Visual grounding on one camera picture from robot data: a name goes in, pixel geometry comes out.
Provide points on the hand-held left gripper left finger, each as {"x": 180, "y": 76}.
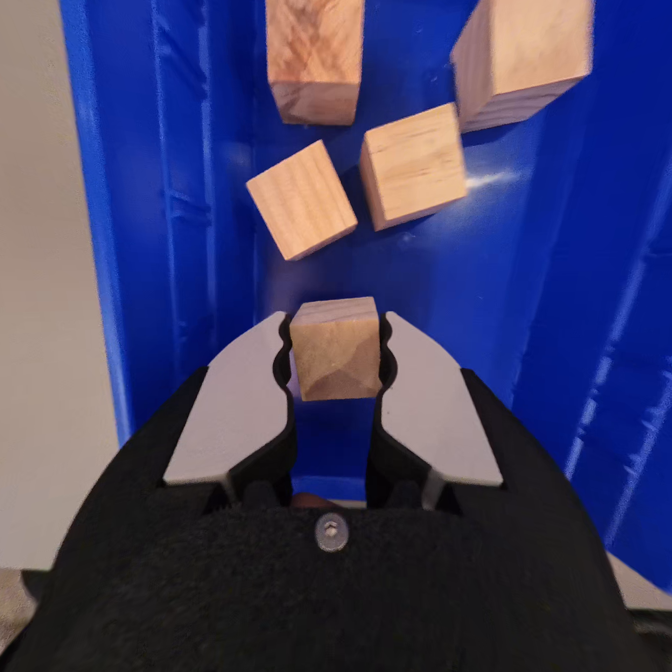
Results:
{"x": 225, "y": 420}

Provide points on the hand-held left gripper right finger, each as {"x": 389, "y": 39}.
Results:
{"x": 438, "y": 420}

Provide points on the blue plastic bin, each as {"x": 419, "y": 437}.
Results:
{"x": 472, "y": 315}

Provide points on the grey desk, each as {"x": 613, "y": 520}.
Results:
{"x": 42, "y": 262}

